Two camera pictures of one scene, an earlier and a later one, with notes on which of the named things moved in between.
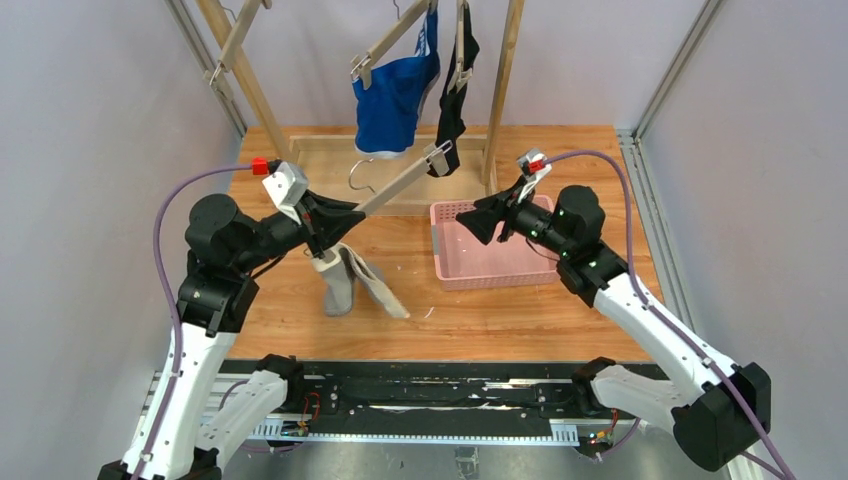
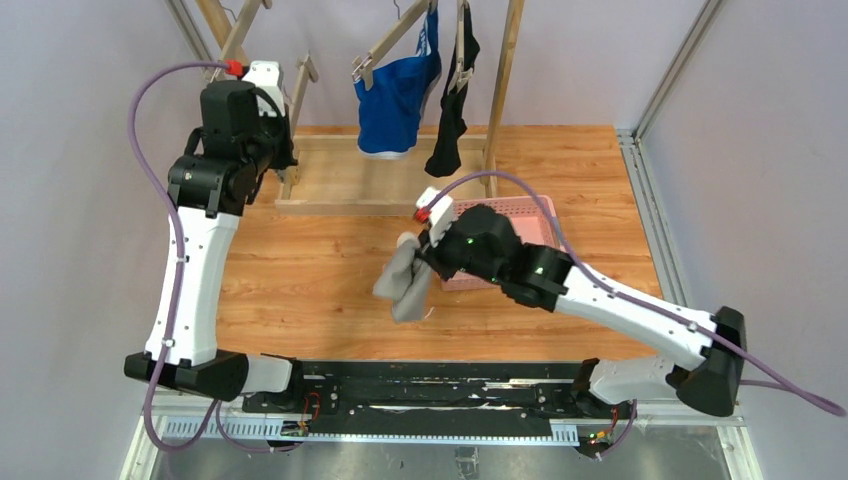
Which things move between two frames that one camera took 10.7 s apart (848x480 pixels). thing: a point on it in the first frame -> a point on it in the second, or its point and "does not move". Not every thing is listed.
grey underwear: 342,269 -> 406,281
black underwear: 451,117 does not move
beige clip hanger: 434,160 -> 305,66
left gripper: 309,222 -> 282,155
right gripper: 505,216 -> 429,245
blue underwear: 388,113 does not move
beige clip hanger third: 462,73 does not move
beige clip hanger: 364,64 does not move
